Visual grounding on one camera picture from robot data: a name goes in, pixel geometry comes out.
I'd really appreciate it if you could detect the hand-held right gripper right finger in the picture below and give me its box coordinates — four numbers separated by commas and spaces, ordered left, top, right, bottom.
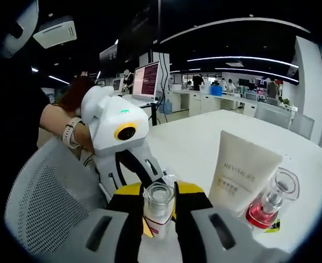
174, 180, 260, 263

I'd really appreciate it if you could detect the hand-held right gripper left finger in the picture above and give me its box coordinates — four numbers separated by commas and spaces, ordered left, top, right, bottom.
84, 182, 151, 263

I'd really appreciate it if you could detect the white skincare tube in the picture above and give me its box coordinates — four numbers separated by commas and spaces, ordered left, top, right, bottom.
208, 130, 284, 217

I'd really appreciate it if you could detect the white bottle with red collar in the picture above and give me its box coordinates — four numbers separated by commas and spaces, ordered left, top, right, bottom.
237, 167, 300, 230

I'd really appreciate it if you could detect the clear plastic bag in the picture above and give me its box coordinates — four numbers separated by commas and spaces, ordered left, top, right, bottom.
160, 166, 180, 186

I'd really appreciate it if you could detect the background monitor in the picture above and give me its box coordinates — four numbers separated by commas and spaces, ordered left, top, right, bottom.
112, 77, 125, 93

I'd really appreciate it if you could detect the beige wristwatch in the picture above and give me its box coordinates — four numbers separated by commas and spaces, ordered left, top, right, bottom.
64, 117, 85, 150

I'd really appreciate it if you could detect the blue water jug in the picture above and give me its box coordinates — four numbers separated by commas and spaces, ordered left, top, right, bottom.
160, 99, 174, 115

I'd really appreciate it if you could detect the white background counter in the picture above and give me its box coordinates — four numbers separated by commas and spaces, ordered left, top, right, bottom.
171, 89, 260, 117

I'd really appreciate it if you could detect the ceiling air conditioner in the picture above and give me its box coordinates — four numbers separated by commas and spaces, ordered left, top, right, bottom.
32, 15, 78, 50

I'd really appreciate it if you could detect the white worn device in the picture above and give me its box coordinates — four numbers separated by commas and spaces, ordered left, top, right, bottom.
2, 0, 39, 59

